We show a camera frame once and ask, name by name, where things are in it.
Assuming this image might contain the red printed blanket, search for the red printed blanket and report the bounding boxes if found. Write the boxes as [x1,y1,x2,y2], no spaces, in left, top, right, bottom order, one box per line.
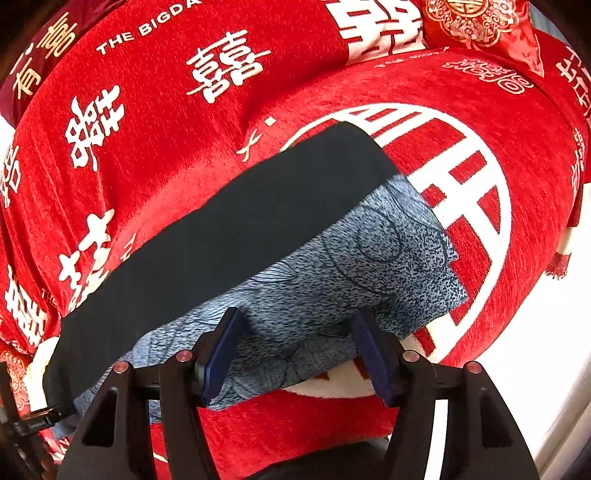
[0,0,591,480]

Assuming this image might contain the dark red gold-print pillow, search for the dark red gold-print pillow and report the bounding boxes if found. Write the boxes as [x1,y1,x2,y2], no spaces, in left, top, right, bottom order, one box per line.
[0,0,108,126]

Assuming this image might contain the black pants with blue-grey lining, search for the black pants with blue-grey lining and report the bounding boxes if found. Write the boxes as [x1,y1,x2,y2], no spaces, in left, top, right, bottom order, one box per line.
[44,121,467,439]

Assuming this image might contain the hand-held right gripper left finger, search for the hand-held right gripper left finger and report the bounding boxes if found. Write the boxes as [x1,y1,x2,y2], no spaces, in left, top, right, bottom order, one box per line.
[56,307,245,480]

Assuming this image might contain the red embroidered cushion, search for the red embroidered cushion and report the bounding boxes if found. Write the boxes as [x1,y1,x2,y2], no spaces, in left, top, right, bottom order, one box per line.
[418,0,546,78]

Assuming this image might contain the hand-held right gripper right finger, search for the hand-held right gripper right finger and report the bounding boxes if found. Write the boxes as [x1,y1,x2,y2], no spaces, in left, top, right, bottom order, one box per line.
[352,308,542,480]

